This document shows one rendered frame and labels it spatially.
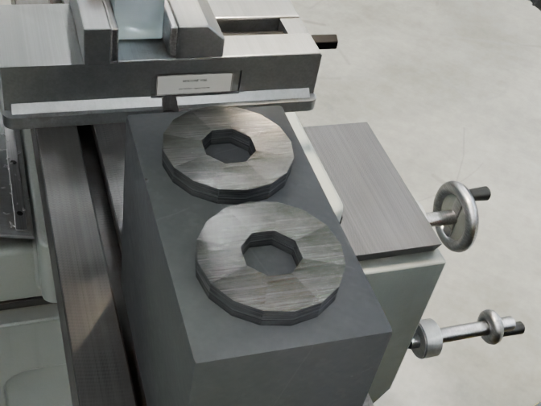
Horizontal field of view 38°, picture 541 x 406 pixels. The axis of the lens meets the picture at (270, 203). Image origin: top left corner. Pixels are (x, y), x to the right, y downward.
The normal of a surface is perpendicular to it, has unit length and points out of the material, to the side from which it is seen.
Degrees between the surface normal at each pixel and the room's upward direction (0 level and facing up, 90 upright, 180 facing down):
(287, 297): 0
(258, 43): 0
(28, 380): 90
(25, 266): 90
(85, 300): 0
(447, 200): 90
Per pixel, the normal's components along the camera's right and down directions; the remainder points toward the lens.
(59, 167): 0.14, -0.72
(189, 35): 0.29, 0.69
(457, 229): -0.94, 0.11
